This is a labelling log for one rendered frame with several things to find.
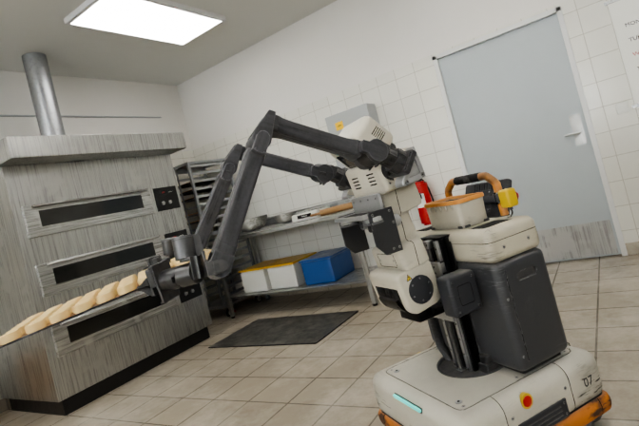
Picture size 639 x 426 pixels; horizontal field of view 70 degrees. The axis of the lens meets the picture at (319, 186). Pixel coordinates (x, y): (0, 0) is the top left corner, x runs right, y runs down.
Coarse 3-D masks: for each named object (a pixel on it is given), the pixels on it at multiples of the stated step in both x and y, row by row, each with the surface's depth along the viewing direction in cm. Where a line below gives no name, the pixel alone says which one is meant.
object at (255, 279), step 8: (256, 264) 522; (264, 264) 501; (240, 272) 502; (248, 272) 497; (256, 272) 490; (264, 272) 486; (248, 280) 498; (256, 280) 492; (264, 280) 485; (248, 288) 500; (256, 288) 493; (264, 288) 486
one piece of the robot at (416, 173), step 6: (414, 162) 154; (414, 168) 154; (420, 168) 154; (408, 174) 152; (414, 174) 153; (420, 174) 154; (396, 180) 155; (402, 180) 151; (408, 180) 152; (414, 180) 152; (396, 186) 155; (402, 186) 152
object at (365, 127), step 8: (360, 120) 165; (368, 120) 165; (344, 128) 178; (352, 128) 168; (360, 128) 163; (368, 128) 164; (376, 128) 165; (384, 128) 167; (344, 136) 171; (352, 136) 163; (360, 136) 162; (368, 136) 164; (376, 136) 165; (384, 136) 166; (392, 136) 168; (344, 160) 177
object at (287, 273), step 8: (296, 256) 506; (304, 256) 486; (272, 264) 484; (280, 264) 470; (288, 264) 464; (296, 264) 467; (272, 272) 478; (280, 272) 473; (288, 272) 467; (296, 272) 464; (272, 280) 480; (280, 280) 474; (288, 280) 468; (296, 280) 463; (304, 280) 473; (272, 288) 482; (280, 288) 476
